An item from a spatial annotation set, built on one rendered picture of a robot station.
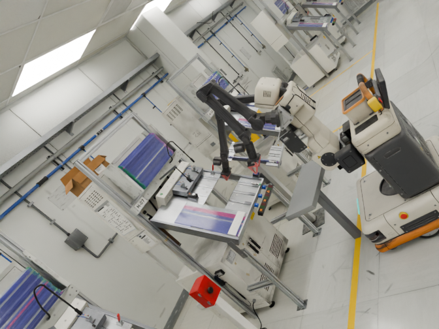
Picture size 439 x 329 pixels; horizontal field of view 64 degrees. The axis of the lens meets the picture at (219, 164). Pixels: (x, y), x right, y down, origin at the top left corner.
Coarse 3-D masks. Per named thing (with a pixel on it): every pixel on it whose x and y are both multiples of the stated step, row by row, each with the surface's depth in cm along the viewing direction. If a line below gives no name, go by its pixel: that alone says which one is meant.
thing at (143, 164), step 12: (144, 144) 293; (156, 144) 301; (132, 156) 279; (144, 156) 287; (156, 156) 295; (168, 156) 303; (120, 168) 270; (132, 168) 274; (144, 168) 281; (156, 168) 289; (144, 180) 276
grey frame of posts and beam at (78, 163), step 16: (144, 128) 313; (176, 160) 311; (96, 176) 258; (160, 176) 291; (112, 192) 260; (144, 192) 274; (272, 192) 302; (128, 208) 263; (304, 224) 311; (208, 272) 281; (224, 288) 284; (288, 288) 257; (240, 304) 287
